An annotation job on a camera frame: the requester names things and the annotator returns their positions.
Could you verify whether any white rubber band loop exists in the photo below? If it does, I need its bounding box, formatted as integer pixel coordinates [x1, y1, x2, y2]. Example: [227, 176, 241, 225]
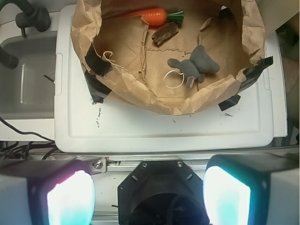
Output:
[163, 69, 185, 89]

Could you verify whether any aluminum extrusion rail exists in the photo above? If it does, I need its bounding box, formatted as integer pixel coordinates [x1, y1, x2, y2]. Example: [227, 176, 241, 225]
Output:
[48, 145, 300, 175]

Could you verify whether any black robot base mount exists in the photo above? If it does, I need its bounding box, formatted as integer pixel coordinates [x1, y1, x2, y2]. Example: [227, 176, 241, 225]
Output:
[118, 160, 210, 225]

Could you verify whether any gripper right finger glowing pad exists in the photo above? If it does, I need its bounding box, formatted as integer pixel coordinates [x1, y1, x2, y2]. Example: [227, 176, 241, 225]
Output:
[203, 153, 300, 225]

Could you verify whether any gray plush animal toy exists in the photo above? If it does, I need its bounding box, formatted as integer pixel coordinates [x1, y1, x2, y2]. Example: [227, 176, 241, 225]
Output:
[167, 45, 220, 88]

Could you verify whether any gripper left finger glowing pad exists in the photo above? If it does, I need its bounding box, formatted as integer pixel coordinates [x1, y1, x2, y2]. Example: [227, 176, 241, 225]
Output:
[0, 159, 96, 225]

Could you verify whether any dark gray toy faucet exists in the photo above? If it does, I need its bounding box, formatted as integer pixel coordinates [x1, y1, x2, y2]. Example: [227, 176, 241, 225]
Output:
[0, 0, 51, 69]

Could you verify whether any crumpled brown paper bag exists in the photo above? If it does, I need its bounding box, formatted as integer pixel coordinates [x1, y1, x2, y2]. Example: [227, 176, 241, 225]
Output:
[71, 0, 272, 116]

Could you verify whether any white plastic bin lid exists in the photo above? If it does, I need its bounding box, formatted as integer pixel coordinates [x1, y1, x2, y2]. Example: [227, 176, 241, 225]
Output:
[54, 5, 274, 153]

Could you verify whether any brown wood block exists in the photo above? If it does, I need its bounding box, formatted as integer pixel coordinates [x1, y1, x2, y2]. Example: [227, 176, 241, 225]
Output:
[151, 22, 179, 46]

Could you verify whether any orange plastic toy carrot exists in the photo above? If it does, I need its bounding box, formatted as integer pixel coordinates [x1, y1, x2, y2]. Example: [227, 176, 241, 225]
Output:
[122, 8, 184, 26]

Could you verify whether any black cables bundle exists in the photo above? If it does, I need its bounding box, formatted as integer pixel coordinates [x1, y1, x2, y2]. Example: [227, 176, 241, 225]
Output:
[0, 116, 58, 162]

